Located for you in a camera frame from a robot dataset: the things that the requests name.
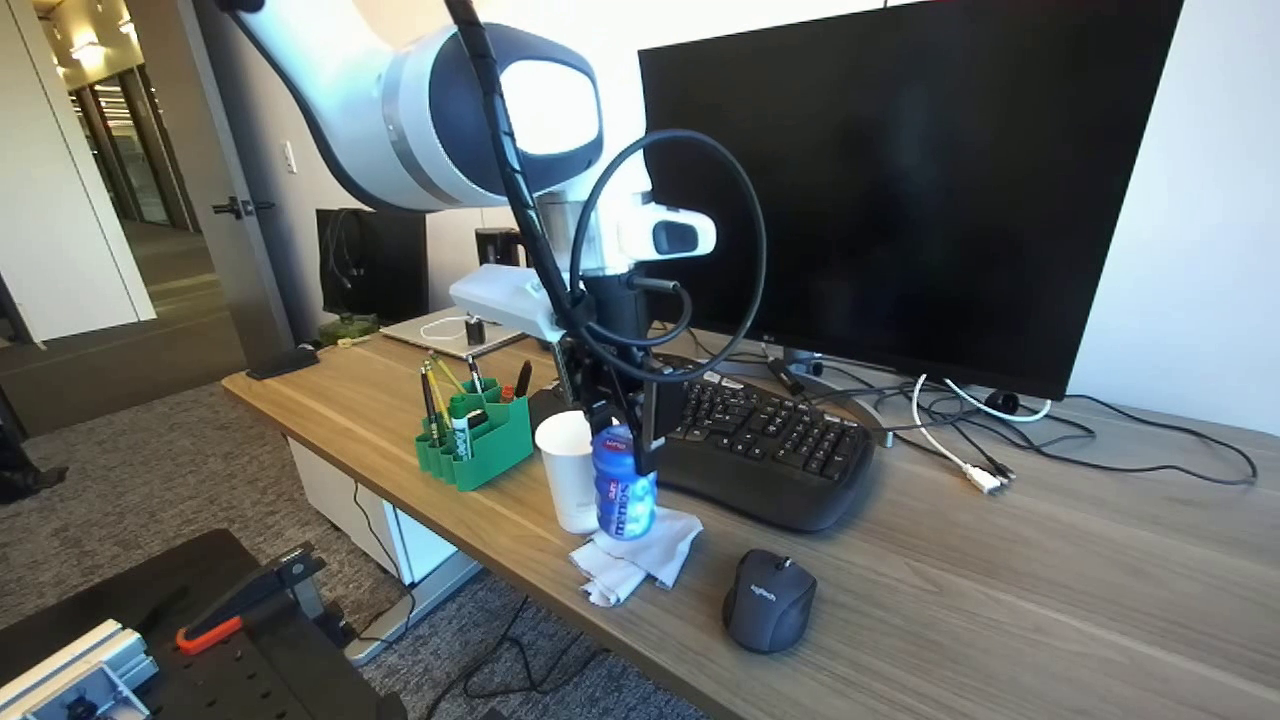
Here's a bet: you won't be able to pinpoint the black perforated platform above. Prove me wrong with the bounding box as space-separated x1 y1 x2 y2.
0 528 405 720

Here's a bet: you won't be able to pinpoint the blue gum bottle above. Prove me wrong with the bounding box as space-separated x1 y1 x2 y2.
591 419 658 544

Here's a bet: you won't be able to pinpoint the black floor cable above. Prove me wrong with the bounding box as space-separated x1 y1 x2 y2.
356 584 603 720

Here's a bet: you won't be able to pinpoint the black clamp with orange handle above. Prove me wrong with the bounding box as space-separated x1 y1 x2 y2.
171 538 330 660

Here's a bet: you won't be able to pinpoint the white usb cable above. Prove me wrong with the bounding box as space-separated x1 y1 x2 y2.
909 373 1057 494

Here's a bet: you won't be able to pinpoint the black computer monitor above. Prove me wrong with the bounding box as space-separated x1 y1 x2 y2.
636 0 1187 404

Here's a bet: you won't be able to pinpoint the black computer keyboard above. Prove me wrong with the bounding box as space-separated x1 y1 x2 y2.
636 373 883 538

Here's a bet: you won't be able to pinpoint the black cables behind monitor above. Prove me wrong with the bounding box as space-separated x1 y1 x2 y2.
795 343 1263 491

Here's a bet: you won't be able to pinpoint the white desk leg panel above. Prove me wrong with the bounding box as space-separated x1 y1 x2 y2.
285 435 484 625

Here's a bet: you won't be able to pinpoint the silver aluminium profile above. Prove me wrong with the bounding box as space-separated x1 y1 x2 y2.
0 615 162 720

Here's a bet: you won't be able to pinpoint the yellow pencil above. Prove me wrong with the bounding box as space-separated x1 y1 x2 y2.
418 356 462 404

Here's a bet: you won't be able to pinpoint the white paper cup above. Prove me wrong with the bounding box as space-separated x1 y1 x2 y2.
531 406 603 536

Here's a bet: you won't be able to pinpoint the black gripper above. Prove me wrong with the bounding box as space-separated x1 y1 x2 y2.
556 270 673 476

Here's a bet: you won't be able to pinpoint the black computer mouse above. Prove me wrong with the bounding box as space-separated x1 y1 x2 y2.
721 544 819 654

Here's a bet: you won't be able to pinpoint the green plastic pen holder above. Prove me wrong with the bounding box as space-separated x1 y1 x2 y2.
413 374 539 494

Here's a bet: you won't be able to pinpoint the white crumpled tissue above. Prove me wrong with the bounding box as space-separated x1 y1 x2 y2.
569 505 706 612

